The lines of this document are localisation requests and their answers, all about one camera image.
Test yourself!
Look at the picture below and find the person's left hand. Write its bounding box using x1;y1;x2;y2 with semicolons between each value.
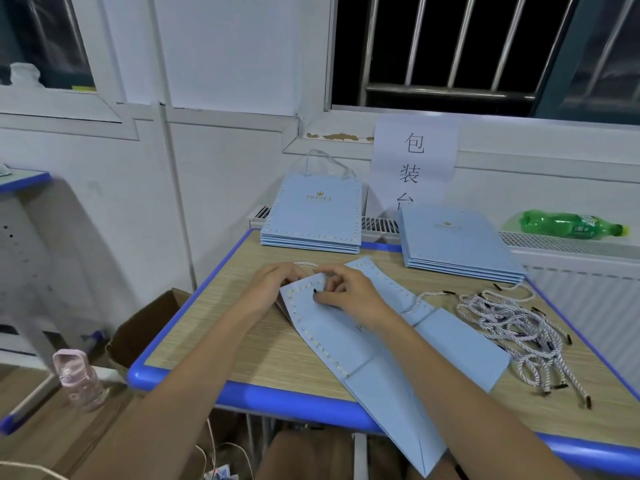
232;263;311;321

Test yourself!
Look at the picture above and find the person's right hand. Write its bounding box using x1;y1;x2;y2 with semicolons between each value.
313;265;401;334

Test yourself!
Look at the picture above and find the stack of finished blue bags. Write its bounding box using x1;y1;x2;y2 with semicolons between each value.
275;257;511;478

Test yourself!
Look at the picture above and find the white black-tipped rope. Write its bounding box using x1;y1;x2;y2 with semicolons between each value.
305;147;359;181
415;289;461;308

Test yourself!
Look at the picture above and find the stack of blue paper bags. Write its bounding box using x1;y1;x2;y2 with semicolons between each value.
400;203;526;284

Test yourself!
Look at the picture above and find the pile of white twisted ropes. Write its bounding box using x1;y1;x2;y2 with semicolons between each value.
455;283;593;408

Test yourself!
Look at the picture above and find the person's left forearm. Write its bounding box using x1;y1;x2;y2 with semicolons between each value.
75;305;261;480

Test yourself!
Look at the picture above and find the person's right forearm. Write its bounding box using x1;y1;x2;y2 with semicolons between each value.
378;315;581;480

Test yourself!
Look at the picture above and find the person's leg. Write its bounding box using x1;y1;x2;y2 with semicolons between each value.
255;429;353;480

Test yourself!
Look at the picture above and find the blue-edged wooden desk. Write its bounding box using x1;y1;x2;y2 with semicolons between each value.
127;229;640;474

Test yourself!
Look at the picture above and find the brown cardboard box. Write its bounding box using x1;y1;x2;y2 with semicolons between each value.
107;287;193;368

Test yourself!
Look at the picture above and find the white paper sign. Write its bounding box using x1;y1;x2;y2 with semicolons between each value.
368;115;461;211

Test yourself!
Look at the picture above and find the pink water bottle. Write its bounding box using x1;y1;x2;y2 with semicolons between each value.
53;349;108;412

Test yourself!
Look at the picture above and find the green plastic bottle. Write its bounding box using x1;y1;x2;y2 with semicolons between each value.
520;209;626;240

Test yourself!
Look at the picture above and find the metal window grille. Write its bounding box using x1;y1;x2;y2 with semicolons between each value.
333;0;581;116

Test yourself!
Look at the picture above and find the grey metal desk blue edge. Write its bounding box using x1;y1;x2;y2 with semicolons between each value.
0;169;109;436

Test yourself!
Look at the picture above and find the white framed window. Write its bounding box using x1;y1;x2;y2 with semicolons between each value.
0;0;141;141

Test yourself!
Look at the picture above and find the small white container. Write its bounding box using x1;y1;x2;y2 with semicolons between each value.
10;63;46;88

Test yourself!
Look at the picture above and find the teal framed sliding window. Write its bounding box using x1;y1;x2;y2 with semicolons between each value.
535;0;640;126

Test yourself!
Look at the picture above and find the white cable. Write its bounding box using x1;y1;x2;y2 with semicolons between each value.
0;419;256;480

